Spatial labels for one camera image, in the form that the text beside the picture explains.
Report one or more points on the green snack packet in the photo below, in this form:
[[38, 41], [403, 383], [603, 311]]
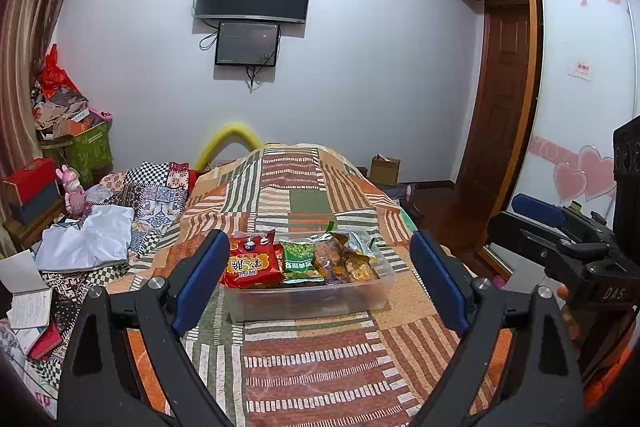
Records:
[[300, 264]]

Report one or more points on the silver snack packet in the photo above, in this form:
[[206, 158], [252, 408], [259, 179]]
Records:
[[357, 242]]

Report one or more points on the striped brown curtain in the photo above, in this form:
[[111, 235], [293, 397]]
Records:
[[25, 57]]

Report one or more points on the wooden door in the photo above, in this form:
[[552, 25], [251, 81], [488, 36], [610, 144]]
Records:
[[495, 107]]

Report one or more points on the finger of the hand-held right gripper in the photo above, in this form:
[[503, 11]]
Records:
[[537, 208], [515, 232]]

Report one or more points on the open white notebook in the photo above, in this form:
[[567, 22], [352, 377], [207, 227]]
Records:
[[30, 307]]

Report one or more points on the pile of cardboard scraps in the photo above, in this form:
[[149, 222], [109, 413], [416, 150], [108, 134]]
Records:
[[65, 112]]

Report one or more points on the small red white sticker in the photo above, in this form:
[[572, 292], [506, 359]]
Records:
[[581, 69]]

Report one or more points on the clear bags of brown snacks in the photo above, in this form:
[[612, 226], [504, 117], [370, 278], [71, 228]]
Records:
[[332, 257]]

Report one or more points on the red book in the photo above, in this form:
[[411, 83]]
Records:
[[45, 342]]

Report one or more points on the clear brown snack packet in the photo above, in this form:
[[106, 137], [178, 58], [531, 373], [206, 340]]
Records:
[[361, 268]]

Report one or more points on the yellow foam tube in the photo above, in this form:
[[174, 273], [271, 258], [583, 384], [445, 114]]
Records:
[[230, 134]]

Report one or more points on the red box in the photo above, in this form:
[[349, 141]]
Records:
[[30, 179]]

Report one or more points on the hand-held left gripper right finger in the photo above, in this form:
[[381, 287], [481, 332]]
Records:
[[440, 287]]

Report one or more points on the green storage box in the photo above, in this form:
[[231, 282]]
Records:
[[85, 152]]

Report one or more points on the white sliding wardrobe door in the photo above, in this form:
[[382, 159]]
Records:
[[575, 32]]

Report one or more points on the checkered patterned blanket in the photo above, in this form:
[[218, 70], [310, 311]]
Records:
[[150, 197]]

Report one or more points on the cardboard box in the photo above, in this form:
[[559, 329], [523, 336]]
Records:
[[385, 172]]

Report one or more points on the red plastic bag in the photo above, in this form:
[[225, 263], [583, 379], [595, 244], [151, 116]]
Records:
[[55, 74]]

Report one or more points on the red snack packet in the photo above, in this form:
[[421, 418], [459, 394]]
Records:
[[250, 264]]

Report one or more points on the clear plastic container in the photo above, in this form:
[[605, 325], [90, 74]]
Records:
[[310, 302]]

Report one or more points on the person's right hand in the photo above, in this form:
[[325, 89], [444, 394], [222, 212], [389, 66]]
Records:
[[563, 293]]

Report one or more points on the white cloth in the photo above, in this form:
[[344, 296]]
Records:
[[90, 237]]

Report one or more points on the small black monitor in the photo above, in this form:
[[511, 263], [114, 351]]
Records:
[[247, 44]]

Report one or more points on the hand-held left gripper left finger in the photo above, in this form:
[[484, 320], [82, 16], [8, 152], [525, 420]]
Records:
[[200, 287]]

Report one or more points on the wooden bedside table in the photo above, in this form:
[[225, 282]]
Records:
[[30, 232]]

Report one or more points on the pink toy rabbit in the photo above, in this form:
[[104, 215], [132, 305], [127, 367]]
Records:
[[74, 192]]

